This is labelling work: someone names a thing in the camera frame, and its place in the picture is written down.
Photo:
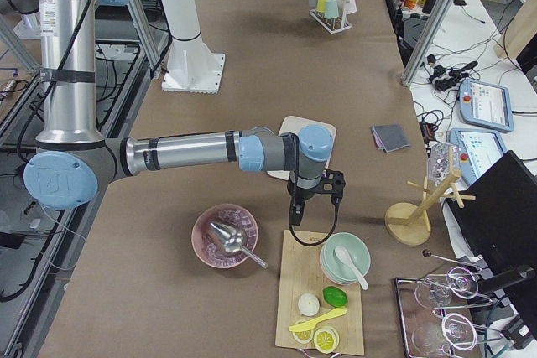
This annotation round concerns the yellow plastic knife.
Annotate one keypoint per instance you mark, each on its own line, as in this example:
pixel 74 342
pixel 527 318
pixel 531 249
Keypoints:
pixel 312 323

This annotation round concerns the grey folded cloth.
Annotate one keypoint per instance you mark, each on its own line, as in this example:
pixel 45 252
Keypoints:
pixel 389 138

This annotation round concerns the lemon half slice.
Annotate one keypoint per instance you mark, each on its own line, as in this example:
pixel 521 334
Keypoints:
pixel 303 337

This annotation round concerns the metal ice scoop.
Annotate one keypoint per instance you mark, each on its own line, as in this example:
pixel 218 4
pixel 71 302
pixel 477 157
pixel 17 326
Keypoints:
pixel 233 241

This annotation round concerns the white ceramic spoon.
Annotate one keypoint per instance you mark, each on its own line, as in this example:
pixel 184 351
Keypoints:
pixel 345 257

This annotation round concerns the green cup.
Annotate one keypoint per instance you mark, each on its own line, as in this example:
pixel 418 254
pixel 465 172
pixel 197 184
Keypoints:
pixel 331 9

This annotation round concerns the wine glass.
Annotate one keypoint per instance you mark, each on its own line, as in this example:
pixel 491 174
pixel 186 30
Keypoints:
pixel 438 290
pixel 450 337

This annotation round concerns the white steamed bun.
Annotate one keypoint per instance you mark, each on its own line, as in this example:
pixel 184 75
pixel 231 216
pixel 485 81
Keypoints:
pixel 308 305

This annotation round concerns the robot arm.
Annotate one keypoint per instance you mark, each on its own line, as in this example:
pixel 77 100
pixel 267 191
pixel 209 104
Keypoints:
pixel 74 161

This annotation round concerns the aluminium frame post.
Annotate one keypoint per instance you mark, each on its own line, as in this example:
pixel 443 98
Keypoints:
pixel 428 34

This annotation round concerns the pink ribbed bowl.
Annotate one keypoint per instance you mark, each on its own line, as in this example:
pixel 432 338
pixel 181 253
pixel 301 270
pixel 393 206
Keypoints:
pixel 205 247

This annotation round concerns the wooden mug tree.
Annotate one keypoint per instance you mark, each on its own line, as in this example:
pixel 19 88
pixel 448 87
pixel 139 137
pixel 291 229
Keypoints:
pixel 409 223

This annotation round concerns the yellow cup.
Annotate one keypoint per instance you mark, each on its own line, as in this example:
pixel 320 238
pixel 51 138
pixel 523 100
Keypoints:
pixel 320 6

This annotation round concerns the white wire cup rack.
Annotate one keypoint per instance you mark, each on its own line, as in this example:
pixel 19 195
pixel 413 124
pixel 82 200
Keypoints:
pixel 340 24

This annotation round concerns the wire glass rack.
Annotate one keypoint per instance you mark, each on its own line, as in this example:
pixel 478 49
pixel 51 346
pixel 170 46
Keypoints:
pixel 411 315

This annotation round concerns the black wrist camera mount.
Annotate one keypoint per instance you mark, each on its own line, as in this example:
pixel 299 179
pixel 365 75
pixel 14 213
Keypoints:
pixel 331 183

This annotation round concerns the cream rabbit tray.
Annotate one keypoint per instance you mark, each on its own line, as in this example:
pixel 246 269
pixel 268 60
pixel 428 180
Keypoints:
pixel 294 124

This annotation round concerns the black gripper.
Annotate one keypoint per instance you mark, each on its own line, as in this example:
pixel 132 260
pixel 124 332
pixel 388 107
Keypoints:
pixel 303 193

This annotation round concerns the blue teach pendant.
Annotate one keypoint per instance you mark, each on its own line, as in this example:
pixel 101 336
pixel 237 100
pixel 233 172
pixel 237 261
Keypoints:
pixel 485 105
pixel 480 149

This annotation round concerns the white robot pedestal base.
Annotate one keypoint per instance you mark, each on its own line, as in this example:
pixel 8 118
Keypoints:
pixel 191 66

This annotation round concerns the bamboo cutting board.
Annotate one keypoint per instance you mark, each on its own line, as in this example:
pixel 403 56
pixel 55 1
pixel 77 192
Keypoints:
pixel 300 272

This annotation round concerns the black monitor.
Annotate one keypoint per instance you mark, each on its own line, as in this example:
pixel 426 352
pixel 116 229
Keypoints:
pixel 500 225

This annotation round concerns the green lime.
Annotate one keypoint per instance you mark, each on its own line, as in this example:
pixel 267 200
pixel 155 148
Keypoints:
pixel 335 297

